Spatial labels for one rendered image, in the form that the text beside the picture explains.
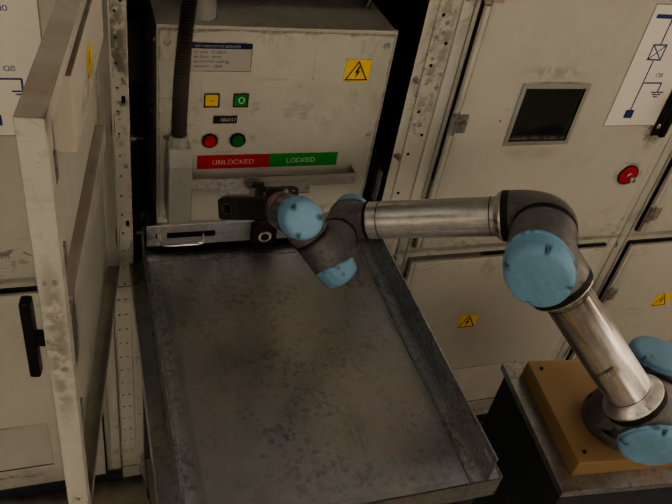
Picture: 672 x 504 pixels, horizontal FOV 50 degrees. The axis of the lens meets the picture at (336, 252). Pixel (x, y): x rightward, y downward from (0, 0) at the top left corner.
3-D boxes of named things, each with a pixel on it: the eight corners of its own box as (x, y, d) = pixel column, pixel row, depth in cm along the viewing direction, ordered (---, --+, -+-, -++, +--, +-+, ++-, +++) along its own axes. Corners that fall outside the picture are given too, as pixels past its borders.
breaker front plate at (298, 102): (358, 219, 180) (398, 36, 150) (158, 230, 164) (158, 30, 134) (356, 215, 181) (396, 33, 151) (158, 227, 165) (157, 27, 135)
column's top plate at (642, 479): (625, 362, 181) (629, 357, 180) (703, 484, 156) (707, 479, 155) (499, 368, 173) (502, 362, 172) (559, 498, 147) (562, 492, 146)
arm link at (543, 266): (693, 408, 141) (559, 191, 123) (700, 469, 129) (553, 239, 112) (632, 421, 148) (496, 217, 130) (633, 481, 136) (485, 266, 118)
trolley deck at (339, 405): (494, 494, 139) (503, 476, 135) (162, 560, 119) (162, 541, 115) (379, 263, 187) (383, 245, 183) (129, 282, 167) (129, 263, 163)
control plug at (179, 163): (191, 224, 153) (193, 154, 142) (167, 225, 152) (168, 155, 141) (186, 202, 159) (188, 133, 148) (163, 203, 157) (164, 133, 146)
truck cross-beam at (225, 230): (365, 233, 183) (370, 214, 179) (146, 247, 166) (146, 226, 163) (359, 220, 187) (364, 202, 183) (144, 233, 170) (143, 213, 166)
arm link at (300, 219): (302, 253, 130) (274, 217, 127) (286, 243, 140) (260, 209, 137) (335, 226, 131) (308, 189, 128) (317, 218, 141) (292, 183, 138)
